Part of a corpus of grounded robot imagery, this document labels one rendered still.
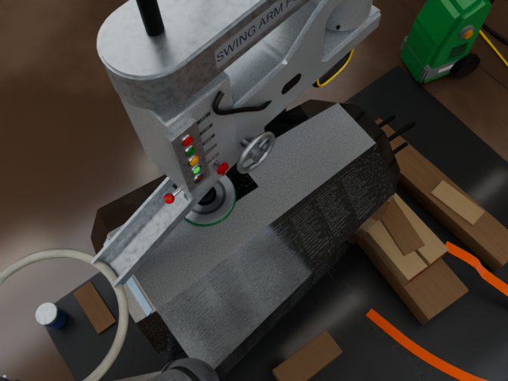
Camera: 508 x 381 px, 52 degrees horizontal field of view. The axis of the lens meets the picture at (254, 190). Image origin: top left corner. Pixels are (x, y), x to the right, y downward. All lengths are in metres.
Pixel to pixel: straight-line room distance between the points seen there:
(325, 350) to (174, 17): 1.68
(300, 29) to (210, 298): 0.94
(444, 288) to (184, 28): 1.83
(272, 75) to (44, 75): 2.24
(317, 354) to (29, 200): 1.72
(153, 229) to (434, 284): 1.38
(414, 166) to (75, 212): 1.79
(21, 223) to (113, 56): 1.99
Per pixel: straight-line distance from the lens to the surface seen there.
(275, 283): 1.93
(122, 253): 1.78
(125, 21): 1.20
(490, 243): 2.75
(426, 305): 2.54
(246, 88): 1.42
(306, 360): 2.43
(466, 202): 2.77
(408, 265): 2.47
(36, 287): 2.88
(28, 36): 3.74
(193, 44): 1.12
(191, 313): 1.84
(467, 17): 2.93
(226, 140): 1.45
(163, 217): 1.74
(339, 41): 1.72
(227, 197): 1.86
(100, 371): 1.70
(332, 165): 1.95
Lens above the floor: 2.54
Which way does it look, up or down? 65 degrees down
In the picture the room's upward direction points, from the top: 5 degrees counter-clockwise
